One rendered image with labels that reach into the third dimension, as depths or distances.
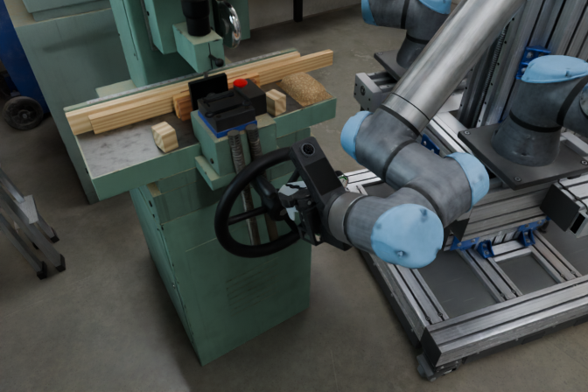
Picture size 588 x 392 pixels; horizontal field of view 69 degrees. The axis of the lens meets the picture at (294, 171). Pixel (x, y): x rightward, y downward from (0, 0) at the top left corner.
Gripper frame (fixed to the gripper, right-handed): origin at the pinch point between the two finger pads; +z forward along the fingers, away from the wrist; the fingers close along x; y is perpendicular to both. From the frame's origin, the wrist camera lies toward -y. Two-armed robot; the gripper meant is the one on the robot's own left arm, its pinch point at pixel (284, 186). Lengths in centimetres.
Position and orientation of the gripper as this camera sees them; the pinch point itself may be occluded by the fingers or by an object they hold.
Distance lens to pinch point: 80.7
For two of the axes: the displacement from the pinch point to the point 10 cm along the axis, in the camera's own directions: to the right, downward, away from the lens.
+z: -4.5, -0.9, 8.9
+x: 8.5, -3.4, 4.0
